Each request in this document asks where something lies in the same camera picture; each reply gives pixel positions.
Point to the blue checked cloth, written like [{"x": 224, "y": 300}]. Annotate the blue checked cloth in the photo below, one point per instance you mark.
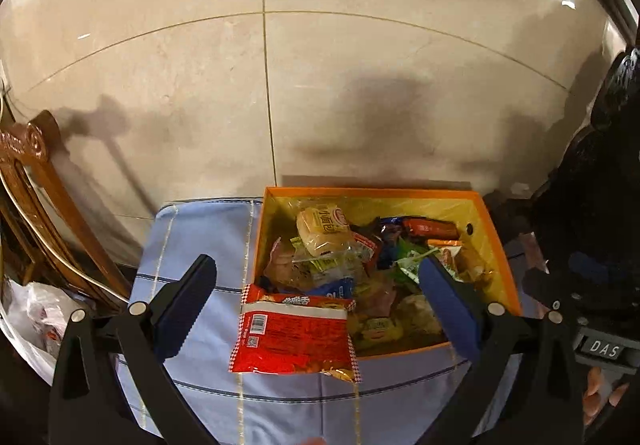
[{"x": 210, "y": 225}]

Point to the person's right hand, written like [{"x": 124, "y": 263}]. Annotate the person's right hand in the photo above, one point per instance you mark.
[{"x": 597, "y": 395}]

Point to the orange cardboard box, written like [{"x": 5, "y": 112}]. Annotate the orange cardboard box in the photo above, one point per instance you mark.
[{"x": 492, "y": 245}]

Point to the pile of snack packets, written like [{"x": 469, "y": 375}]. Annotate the pile of snack packets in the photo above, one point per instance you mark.
[{"x": 325, "y": 230}]

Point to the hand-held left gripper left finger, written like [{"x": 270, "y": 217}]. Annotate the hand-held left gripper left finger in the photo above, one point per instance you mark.
[{"x": 180, "y": 315}]

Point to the wooden chair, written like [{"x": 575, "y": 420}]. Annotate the wooden chair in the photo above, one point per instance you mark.
[{"x": 45, "y": 175}]

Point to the red checkered-edge snack packet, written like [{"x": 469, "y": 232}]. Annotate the red checkered-edge snack packet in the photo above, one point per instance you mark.
[{"x": 290, "y": 340}]

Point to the white plastic bag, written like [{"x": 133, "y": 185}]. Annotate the white plastic bag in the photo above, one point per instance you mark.
[{"x": 35, "y": 310}]

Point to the black carved cabinet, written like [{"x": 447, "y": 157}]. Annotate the black carved cabinet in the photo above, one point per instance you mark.
[{"x": 600, "y": 175}]

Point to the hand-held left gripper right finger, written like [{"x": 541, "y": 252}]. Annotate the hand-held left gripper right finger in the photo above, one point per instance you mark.
[{"x": 450, "y": 310}]

